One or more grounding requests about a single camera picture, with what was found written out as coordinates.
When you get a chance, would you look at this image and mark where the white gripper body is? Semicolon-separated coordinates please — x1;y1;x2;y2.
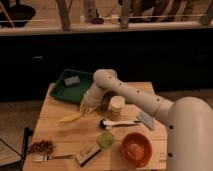
82;84;106;107

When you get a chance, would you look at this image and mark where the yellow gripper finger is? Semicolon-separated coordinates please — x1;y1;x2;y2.
89;107;98;113
79;103;87;114

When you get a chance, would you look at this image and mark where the yellow banana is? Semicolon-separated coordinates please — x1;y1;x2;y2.
59;113;81;123

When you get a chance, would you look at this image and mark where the green plastic tray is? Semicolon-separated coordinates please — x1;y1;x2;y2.
50;69;93;104

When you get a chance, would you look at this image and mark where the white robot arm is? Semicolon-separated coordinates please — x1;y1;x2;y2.
80;69;213;171

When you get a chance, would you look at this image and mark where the black and white brush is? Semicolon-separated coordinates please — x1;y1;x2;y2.
99;119;141;129

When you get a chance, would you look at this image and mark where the white cylindrical cup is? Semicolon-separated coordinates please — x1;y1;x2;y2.
108;96;125;115

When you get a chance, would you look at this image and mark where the grey sponge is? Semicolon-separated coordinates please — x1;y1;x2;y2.
64;76;80;87

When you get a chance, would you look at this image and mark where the green round lid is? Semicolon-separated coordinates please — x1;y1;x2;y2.
96;132;115;149

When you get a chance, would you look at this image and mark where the wooden block with dark edge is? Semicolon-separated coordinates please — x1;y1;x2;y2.
76;143;101;167

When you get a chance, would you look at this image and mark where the brown nut pile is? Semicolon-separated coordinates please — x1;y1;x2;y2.
28;140;53;154

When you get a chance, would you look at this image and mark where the grey striped card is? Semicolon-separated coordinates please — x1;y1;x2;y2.
136;111;155;131

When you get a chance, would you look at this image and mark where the orange bowl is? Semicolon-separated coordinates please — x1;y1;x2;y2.
121;132;152;167

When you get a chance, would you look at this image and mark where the silver fork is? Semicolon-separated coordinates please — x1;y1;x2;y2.
33;155;74;162

